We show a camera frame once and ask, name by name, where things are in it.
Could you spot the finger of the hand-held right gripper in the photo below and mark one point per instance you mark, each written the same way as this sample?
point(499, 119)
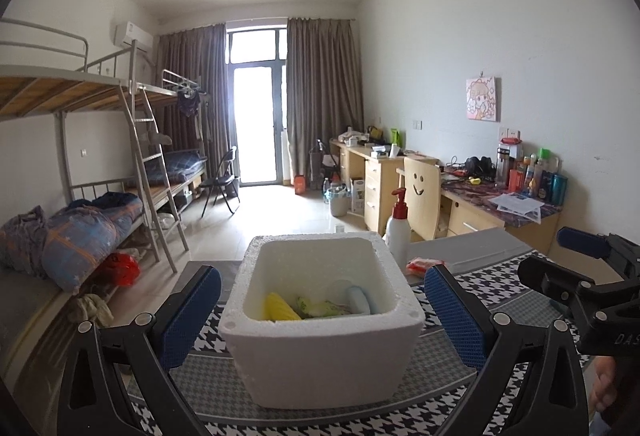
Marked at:
point(542, 278)
point(580, 240)

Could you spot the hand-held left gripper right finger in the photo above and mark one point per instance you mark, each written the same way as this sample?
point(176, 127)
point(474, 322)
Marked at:
point(452, 311)

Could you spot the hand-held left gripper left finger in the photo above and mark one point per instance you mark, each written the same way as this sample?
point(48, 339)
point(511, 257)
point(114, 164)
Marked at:
point(187, 316)

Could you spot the yellow foam fruit net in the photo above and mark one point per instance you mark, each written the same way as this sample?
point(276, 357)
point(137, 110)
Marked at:
point(280, 307)

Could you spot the white face mask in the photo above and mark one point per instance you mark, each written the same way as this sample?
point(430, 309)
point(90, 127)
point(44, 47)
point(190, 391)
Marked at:
point(359, 300)

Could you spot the green printed plastic bag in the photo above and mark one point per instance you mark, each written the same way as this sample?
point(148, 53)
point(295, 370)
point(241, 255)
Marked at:
point(322, 308)

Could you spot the white foam box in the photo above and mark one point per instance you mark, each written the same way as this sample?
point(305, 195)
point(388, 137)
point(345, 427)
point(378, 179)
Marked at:
point(320, 356)

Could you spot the person's right hand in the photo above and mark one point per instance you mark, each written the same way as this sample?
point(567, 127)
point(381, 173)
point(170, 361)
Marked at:
point(602, 388)

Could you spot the houndstooth table cloth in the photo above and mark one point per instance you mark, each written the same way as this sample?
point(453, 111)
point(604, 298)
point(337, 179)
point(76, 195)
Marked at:
point(495, 288)

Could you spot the red snack packet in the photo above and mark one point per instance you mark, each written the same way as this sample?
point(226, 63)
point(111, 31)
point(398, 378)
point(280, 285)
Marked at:
point(420, 266)

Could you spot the printed paper sheets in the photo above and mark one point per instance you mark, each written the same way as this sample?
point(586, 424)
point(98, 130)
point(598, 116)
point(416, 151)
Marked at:
point(517, 206)

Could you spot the row of toiletry bottles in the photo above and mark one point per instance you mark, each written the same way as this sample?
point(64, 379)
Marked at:
point(535, 176)

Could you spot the red plastic bag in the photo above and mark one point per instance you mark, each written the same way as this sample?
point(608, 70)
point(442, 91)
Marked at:
point(117, 270)

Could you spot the beige crumpled cloth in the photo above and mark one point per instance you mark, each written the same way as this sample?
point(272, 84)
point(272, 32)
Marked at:
point(92, 311)

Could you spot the wooden desk with patterned top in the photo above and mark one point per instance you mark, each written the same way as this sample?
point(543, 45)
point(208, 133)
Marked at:
point(470, 216)

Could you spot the white lotion pump bottle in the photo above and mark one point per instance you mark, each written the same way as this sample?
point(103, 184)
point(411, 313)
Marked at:
point(398, 231)

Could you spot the wooden smiley chair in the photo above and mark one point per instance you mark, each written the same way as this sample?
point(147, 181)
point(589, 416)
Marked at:
point(422, 201)

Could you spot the black headphones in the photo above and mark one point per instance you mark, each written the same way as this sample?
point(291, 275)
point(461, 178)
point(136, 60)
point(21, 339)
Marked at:
point(479, 166)

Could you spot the blue plaid quilt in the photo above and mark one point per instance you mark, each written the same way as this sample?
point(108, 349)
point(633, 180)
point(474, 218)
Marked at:
point(85, 236)

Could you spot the black folding chair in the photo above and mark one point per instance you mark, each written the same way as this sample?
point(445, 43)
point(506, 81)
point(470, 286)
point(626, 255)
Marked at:
point(220, 181)

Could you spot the cluttered wooden desk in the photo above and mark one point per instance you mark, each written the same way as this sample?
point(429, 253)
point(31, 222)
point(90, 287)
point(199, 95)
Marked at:
point(375, 191)

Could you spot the white carton box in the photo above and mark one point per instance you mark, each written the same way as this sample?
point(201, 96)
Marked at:
point(358, 196)

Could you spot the metal bunk bed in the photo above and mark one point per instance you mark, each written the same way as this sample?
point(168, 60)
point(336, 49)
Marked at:
point(180, 166)
point(50, 91)

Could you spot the metal bunk ladder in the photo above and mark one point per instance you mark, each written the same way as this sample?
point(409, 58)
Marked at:
point(150, 166)

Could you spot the small trash bin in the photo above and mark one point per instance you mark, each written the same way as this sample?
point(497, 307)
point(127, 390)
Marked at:
point(339, 203)

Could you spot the orange plastic container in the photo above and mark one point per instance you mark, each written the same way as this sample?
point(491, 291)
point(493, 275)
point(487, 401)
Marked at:
point(300, 184)

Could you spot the grey crumpled garment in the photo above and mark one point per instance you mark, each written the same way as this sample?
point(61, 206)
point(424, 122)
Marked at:
point(22, 236)

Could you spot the green paper bag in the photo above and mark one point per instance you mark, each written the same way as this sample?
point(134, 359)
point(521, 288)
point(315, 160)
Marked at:
point(395, 136)

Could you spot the black folding cart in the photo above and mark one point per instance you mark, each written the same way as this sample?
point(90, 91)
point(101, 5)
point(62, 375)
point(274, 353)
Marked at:
point(320, 163)

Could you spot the dark hanging clothes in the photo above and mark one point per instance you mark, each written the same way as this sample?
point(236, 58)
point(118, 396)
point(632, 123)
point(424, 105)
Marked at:
point(189, 106)

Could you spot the glass balcony door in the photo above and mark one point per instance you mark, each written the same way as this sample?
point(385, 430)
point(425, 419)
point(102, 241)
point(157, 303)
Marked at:
point(257, 106)

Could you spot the grey-brown curtain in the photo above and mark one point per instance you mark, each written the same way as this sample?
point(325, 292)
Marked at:
point(195, 66)
point(325, 91)

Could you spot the white air conditioner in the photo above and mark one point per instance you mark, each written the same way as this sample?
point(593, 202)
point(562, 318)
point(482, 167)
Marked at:
point(132, 35)

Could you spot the cartoon wall poster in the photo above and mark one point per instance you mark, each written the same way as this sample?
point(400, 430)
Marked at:
point(483, 98)

